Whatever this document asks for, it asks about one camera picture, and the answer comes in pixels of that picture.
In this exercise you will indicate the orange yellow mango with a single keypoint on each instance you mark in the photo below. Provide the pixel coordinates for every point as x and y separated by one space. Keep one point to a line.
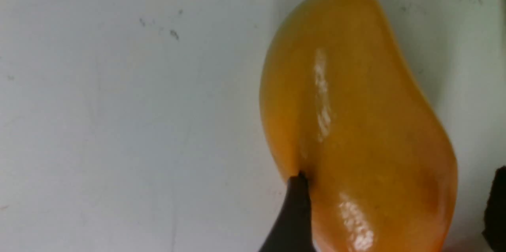
339 104

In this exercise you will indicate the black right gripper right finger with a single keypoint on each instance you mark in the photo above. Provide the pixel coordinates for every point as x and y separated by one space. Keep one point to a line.
494 219

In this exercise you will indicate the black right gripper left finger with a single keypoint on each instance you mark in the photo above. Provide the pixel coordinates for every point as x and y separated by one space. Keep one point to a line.
292 230

